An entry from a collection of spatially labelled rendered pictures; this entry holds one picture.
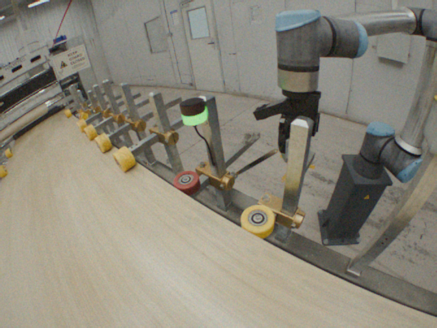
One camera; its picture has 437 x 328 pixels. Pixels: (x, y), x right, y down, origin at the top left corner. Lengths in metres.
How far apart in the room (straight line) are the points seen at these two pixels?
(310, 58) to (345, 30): 0.11
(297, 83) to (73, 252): 0.69
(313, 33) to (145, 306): 0.60
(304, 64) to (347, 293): 0.44
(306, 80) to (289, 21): 0.12
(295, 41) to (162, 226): 0.50
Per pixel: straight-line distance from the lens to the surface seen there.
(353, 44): 0.47
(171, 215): 0.52
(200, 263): 0.43
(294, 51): 0.39
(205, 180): 0.63
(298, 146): 0.39
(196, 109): 0.45
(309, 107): 0.44
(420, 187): 0.40
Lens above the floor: 1.29
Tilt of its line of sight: 38 degrees down
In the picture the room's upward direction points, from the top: 10 degrees counter-clockwise
